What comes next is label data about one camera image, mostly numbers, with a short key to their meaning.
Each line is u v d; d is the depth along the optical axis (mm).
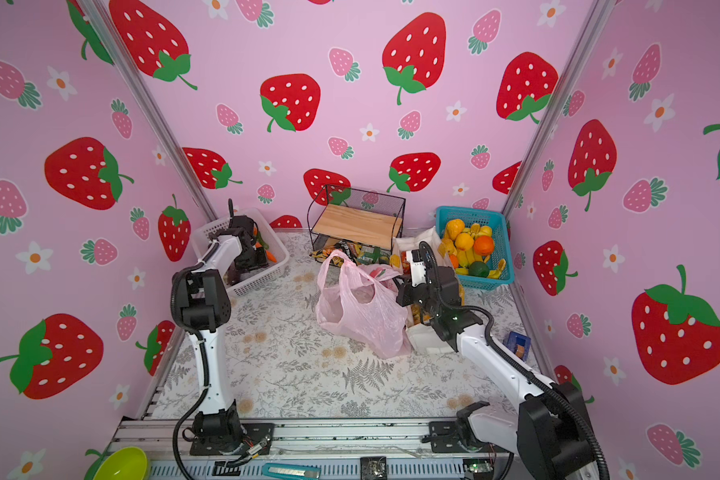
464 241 1066
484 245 1074
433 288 602
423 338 795
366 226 1032
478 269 977
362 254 1041
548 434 396
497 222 1145
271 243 1087
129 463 698
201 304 627
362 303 733
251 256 909
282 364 874
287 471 699
